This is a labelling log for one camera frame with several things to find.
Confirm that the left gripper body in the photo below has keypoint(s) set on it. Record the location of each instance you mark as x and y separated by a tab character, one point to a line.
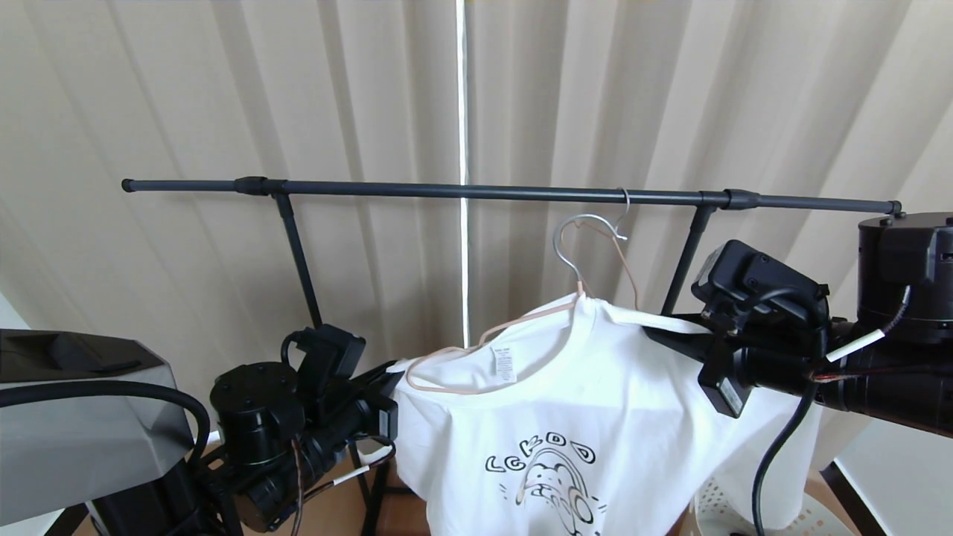
320	447

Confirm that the black clothes rack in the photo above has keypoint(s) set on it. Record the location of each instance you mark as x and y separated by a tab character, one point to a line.
372	187

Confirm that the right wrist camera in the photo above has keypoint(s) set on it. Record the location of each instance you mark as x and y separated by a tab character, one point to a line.
759	286

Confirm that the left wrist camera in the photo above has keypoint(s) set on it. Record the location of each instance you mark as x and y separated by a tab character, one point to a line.
327	365

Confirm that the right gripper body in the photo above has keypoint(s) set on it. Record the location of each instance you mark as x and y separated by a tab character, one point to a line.
782	372

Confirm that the white laundry basket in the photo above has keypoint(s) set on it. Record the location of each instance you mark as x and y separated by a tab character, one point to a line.
819	521

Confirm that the white printed t-shirt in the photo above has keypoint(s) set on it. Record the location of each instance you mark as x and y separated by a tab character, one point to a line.
595	387

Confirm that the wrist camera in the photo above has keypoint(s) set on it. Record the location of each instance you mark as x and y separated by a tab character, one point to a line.
327	365
759	286

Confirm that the pink clothes hanger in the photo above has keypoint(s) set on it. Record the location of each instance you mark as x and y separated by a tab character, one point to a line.
556	253
626	201

